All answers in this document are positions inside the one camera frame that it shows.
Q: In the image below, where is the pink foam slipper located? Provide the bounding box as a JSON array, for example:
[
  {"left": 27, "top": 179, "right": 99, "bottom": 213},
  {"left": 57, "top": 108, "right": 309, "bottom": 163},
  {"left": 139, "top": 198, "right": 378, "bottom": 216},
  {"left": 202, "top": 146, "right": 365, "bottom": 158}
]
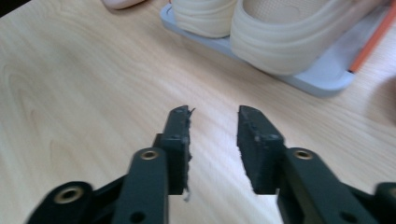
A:
[{"left": 101, "top": 0, "right": 148, "bottom": 10}]

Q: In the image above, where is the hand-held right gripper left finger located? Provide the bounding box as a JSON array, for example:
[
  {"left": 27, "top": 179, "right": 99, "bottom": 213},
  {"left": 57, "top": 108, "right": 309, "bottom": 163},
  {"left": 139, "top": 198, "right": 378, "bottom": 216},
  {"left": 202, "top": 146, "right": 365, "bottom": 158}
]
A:
[{"left": 152, "top": 105, "right": 196, "bottom": 203}]

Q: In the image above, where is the white two-tier shoe rack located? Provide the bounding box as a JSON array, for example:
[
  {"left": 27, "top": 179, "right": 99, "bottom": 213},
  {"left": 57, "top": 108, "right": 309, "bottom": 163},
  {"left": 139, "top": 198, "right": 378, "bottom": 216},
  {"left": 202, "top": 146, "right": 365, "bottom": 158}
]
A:
[{"left": 160, "top": 0, "right": 396, "bottom": 98}]

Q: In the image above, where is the cream perforated clog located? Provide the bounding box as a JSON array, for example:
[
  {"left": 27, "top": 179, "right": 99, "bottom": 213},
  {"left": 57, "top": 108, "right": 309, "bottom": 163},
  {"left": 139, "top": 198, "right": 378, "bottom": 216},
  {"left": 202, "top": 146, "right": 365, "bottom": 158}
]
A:
[
  {"left": 229, "top": 0, "right": 392, "bottom": 77},
  {"left": 170, "top": 0, "right": 239, "bottom": 39}
]

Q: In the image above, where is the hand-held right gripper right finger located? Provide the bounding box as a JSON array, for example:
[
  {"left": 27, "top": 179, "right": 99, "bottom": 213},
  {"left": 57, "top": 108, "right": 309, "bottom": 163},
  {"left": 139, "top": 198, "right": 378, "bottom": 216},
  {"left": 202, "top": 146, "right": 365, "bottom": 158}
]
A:
[{"left": 236, "top": 105, "right": 289, "bottom": 196}]

